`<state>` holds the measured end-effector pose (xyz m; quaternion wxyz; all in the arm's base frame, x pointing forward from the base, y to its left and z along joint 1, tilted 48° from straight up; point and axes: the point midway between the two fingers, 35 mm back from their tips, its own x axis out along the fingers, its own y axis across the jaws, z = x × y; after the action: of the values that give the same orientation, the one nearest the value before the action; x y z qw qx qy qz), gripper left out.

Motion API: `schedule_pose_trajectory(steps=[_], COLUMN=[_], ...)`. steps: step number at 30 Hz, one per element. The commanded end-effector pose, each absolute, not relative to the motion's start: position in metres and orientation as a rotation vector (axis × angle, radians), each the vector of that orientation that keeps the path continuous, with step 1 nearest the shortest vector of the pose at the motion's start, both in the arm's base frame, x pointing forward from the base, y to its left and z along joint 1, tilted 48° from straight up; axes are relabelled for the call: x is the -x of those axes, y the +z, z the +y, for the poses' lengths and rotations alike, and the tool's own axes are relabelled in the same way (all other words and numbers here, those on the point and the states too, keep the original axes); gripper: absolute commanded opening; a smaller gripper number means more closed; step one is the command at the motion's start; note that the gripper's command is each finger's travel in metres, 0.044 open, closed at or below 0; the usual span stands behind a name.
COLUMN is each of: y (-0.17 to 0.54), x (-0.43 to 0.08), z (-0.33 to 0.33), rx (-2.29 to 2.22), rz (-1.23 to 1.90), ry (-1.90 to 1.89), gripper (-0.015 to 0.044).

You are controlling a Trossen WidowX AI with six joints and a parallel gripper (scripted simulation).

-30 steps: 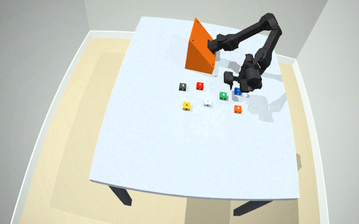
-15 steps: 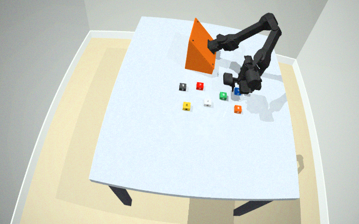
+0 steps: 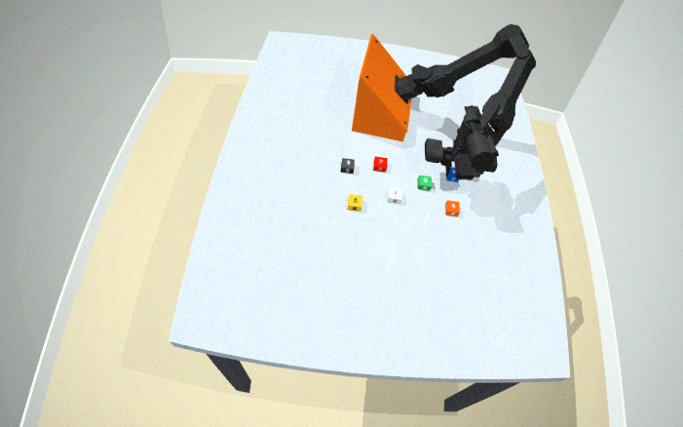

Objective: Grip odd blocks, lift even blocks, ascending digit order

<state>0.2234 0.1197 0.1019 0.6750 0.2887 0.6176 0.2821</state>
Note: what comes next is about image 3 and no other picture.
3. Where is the green block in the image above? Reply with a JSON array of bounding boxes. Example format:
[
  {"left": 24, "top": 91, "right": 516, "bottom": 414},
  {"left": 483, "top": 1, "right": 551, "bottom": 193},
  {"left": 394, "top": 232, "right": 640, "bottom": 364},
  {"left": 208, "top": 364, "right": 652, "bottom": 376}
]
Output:
[{"left": 417, "top": 175, "right": 432, "bottom": 192}]

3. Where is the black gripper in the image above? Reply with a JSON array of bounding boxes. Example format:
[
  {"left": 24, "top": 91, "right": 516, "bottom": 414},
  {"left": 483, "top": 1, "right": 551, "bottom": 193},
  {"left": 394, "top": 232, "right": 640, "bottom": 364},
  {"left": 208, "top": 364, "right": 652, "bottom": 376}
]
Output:
[{"left": 425, "top": 129, "right": 498, "bottom": 176}]

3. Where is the yellow block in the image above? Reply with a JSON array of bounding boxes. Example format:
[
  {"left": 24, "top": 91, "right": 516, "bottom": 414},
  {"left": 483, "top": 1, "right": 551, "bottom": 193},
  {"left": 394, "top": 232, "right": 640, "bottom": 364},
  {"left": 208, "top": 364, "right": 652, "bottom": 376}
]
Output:
[{"left": 347, "top": 194, "right": 363, "bottom": 212}]

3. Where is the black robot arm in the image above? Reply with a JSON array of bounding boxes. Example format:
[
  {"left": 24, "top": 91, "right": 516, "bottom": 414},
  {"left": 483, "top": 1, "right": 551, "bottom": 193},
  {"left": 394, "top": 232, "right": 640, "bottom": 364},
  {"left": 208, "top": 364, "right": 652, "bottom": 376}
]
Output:
[{"left": 395, "top": 24, "right": 536, "bottom": 180}]

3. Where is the blue block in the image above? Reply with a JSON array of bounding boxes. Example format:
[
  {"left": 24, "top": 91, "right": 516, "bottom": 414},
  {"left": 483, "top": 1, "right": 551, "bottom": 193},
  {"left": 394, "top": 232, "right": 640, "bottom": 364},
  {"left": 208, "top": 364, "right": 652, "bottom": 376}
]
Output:
[{"left": 446, "top": 167, "right": 459, "bottom": 182}]

